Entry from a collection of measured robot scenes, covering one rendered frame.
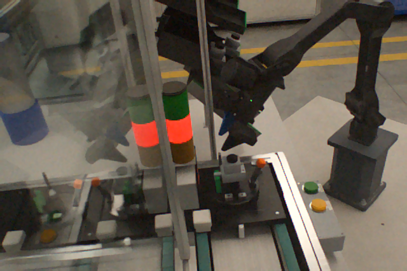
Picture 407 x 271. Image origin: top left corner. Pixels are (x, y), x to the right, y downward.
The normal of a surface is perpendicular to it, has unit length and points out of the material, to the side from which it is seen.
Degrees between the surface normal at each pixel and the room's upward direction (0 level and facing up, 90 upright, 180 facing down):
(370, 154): 0
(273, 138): 0
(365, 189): 90
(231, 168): 90
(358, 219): 0
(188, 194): 90
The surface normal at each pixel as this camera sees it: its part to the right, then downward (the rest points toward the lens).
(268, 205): -0.09, -0.81
